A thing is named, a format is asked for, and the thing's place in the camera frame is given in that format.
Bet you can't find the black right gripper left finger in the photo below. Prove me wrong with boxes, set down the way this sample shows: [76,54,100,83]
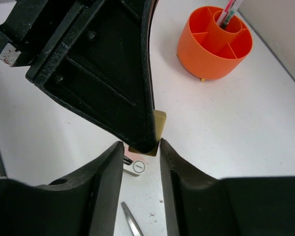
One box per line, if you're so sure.
[0,141,124,236]

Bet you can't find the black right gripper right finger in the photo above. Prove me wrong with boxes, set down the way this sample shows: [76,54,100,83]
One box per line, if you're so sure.
[160,139,295,236]

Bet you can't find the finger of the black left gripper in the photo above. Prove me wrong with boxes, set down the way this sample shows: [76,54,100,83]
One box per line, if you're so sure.
[26,0,157,153]

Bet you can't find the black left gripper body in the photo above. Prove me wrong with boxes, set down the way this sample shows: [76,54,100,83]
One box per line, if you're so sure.
[0,0,105,68]

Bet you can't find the black handled scissors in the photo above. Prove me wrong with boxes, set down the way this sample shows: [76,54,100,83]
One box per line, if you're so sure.
[121,202,144,236]

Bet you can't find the tan eraser block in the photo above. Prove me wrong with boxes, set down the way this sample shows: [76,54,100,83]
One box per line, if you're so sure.
[128,110,167,157]

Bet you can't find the green gel pen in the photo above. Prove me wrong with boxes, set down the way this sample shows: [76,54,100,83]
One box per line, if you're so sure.
[220,0,243,29]

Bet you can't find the pink white pen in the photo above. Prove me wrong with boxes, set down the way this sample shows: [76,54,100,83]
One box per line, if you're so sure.
[216,0,235,26]

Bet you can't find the pink white mini stapler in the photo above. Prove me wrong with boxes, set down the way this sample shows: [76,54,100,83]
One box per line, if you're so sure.
[123,152,147,177]

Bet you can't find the orange round desk organizer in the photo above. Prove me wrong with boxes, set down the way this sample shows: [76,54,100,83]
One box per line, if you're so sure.
[177,6,253,81]

